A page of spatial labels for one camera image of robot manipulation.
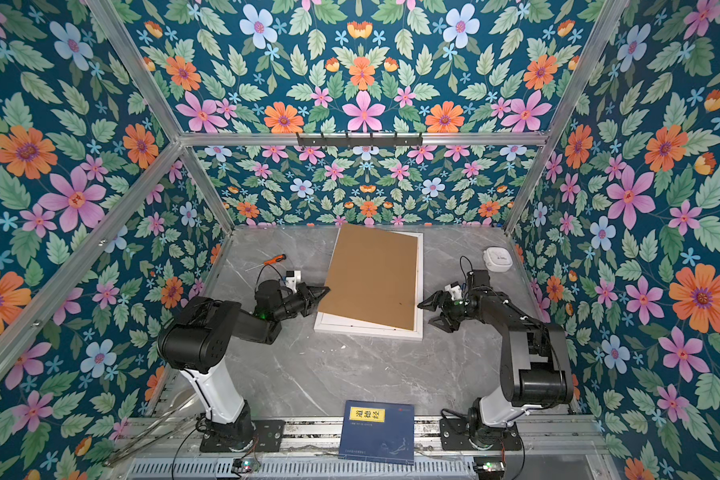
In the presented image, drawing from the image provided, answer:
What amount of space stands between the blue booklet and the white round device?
0.56 m

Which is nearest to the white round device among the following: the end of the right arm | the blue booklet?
the end of the right arm

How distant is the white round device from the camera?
106 cm

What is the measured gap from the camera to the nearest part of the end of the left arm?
775 mm

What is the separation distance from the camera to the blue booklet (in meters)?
0.72

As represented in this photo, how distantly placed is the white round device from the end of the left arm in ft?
1.91

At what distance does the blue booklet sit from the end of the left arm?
294 mm

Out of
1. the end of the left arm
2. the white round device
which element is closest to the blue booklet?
the end of the left arm
